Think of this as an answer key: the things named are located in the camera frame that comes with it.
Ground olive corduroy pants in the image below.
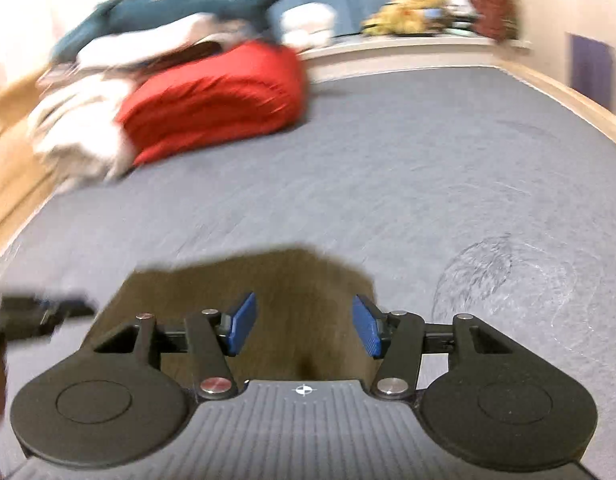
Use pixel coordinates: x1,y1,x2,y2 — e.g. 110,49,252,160
95,245,379,387

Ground white plush toy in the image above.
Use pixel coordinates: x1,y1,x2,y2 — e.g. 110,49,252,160
280,2,337,52

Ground tan wooden headboard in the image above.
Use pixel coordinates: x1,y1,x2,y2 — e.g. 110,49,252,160
0,72,59,261

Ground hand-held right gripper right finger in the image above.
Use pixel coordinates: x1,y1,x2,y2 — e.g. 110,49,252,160
352,294,514,402

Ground folded red quilt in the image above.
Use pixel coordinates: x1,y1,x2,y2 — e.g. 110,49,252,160
115,40,309,169

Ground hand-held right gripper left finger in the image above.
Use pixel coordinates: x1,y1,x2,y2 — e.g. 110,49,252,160
93,292,257,402

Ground yellow plush toy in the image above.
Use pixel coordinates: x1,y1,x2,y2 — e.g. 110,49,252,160
363,0,447,37

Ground dark red pillow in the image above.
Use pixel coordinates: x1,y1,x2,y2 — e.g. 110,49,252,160
470,0,519,44

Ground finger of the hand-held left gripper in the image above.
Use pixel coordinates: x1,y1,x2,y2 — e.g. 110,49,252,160
0,291,97,342

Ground grey quilted mattress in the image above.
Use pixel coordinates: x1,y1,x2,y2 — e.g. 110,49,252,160
0,64,616,480

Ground folded white blanket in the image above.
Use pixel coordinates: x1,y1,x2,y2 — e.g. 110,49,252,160
25,66,140,197

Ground wooden bed frame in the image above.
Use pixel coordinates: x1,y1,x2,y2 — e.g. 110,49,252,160
498,57,616,155

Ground dark teal shark plush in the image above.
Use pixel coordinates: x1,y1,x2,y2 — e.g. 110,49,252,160
50,0,297,64

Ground white window sill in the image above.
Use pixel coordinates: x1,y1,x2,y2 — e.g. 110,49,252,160
298,34,531,67

